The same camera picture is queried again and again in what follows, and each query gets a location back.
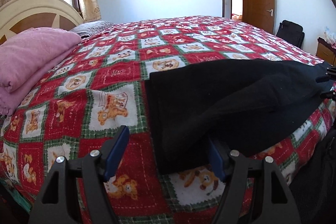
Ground cream wooden headboard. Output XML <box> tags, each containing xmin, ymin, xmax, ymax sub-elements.
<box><xmin>1</xmin><ymin>0</ymin><xmax>84</xmax><ymax>43</ymax></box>

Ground red patchwork bedspread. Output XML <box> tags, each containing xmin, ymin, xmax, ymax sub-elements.
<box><xmin>1</xmin><ymin>16</ymin><xmax>322</xmax><ymax>223</ymax></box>

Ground pink folded blanket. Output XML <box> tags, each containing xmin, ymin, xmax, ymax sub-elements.
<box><xmin>1</xmin><ymin>27</ymin><xmax>81</xmax><ymax>116</ymax></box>

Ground grey striped pillow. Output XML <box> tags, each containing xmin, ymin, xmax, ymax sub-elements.
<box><xmin>70</xmin><ymin>20</ymin><xmax>114</xmax><ymax>39</ymax></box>

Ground black pants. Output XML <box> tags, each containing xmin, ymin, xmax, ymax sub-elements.
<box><xmin>145</xmin><ymin>59</ymin><xmax>333</xmax><ymax>174</ymax></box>

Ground wooden nightstand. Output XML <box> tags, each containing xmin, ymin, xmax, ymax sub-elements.
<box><xmin>316</xmin><ymin>37</ymin><xmax>336</xmax><ymax>66</ymax></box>

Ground black suitcase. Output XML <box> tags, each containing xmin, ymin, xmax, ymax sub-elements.
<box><xmin>276</xmin><ymin>20</ymin><xmax>305</xmax><ymax>48</ymax></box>

